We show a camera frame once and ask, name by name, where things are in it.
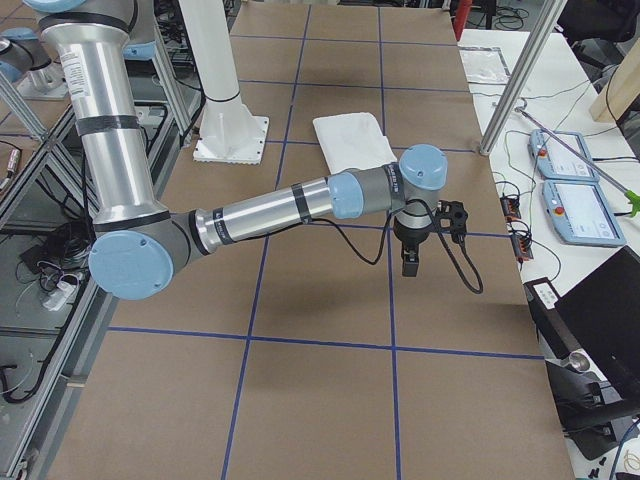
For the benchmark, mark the lower blue teach pendant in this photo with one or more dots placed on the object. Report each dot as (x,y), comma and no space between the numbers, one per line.
(580,214)

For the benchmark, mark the reacher grabber stick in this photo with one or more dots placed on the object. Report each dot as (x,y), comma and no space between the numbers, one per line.
(631,196)

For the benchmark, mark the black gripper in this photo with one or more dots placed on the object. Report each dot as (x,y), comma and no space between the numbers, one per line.
(408,234)

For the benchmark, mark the aluminium frame post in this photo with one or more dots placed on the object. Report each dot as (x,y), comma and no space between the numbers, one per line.
(549,14)

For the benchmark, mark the blue teach pendant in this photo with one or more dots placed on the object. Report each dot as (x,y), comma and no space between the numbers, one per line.
(580,214)
(554,161)

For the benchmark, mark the black laptop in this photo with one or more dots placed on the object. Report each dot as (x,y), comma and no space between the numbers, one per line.
(599,315)

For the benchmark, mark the white camera mast with base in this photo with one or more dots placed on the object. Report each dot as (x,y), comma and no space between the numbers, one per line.
(228,131)

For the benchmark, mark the clear plastic bag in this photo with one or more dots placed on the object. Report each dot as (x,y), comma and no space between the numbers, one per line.
(484,65)

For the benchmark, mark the red cylinder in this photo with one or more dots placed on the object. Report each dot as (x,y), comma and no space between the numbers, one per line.
(461,16)

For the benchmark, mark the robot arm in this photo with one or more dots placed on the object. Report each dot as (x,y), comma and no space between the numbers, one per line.
(21,52)
(142,242)

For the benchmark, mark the white long-sleeve printed shirt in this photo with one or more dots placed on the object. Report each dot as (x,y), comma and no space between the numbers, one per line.
(352,141)

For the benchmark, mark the orange circuit board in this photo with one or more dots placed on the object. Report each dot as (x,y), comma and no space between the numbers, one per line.
(510,208)
(521,244)

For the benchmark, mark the upper blue teach pendant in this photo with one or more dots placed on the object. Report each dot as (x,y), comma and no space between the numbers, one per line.
(554,161)

